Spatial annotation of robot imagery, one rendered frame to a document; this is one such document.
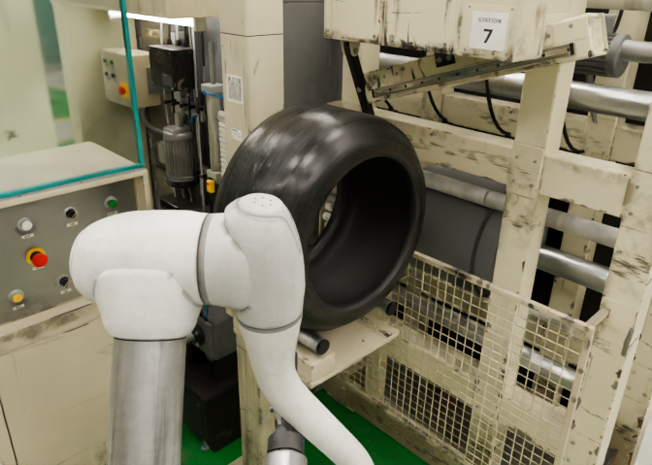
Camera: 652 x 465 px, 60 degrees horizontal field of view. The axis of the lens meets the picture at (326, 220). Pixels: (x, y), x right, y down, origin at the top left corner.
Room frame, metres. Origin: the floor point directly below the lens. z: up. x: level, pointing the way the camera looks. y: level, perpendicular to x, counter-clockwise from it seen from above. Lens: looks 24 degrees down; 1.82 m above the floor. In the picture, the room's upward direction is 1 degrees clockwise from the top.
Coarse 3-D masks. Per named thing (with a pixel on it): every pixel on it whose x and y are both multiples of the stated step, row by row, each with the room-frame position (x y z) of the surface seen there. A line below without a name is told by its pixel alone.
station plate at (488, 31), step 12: (480, 12) 1.36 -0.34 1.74; (492, 12) 1.34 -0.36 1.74; (480, 24) 1.36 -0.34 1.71; (492, 24) 1.34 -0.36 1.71; (504, 24) 1.32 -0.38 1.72; (480, 36) 1.35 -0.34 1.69; (492, 36) 1.33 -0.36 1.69; (504, 36) 1.31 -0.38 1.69; (480, 48) 1.35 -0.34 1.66; (492, 48) 1.33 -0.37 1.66; (504, 48) 1.31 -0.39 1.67
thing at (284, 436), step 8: (280, 424) 0.89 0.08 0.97; (288, 424) 0.91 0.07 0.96; (280, 432) 0.88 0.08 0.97; (288, 432) 0.88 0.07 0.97; (296, 432) 0.88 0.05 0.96; (272, 440) 0.87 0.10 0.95; (280, 440) 0.86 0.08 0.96; (288, 440) 0.86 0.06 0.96; (296, 440) 0.87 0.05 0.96; (304, 440) 0.89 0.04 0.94; (272, 448) 0.85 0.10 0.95; (288, 448) 0.85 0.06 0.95; (296, 448) 0.85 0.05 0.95; (304, 448) 0.87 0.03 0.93
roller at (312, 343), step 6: (300, 330) 1.30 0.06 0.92; (306, 330) 1.30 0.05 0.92; (300, 336) 1.29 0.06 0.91; (306, 336) 1.28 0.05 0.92; (312, 336) 1.27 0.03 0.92; (318, 336) 1.27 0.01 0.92; (300, 342) 1.29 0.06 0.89; (306, 342) 1.27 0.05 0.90; (312, 342) 1.26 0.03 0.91; (318, 342) 1.25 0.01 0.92; (324, 342) 1.25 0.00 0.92; (312, 348) 1.25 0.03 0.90; (318, 348) 1.24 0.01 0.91; (324, 348) 1.25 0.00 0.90
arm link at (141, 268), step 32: (96, 224) 0.72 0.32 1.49; (128, 224) 0.71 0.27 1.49; (160, 224) 0.70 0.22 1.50; (192, 224) 0.71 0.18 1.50; (96, 256) 0.68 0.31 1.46; (128, 256) 0.67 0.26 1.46; (160, 256) 0.67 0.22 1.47; (192, 256) 0.67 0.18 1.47; (96, 288) 0.66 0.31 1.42; (128, 288) 0.65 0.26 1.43; (160, 288) 0.65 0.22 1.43; (192, 288) 0.66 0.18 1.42; (128, 320) 0.64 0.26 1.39; (160, 320) 0.64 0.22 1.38; (192, 320) 0.68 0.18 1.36; (128, 352) 0.63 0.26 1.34; (160, 352) 0.63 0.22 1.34; (128, 384) 0.61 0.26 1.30; (160, 384) 0.61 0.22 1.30; (128, 416) 0.59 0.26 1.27; (160, 416) 0.60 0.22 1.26; (128, 448) 0.57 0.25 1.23; (160, 448) 0.58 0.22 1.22
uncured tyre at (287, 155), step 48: (288, 144) 1.31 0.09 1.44; (336, 144) 1.29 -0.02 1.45; (384, 144) 1.38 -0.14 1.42; (240, 192) 1.28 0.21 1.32; (288, 192) 1.21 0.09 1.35; (384, 192) 1.67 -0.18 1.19; (336, 240) 1.67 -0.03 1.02; (384, 240) 1.61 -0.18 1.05; (336, 288) 1.52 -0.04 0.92; (384, 288) 1.40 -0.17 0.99
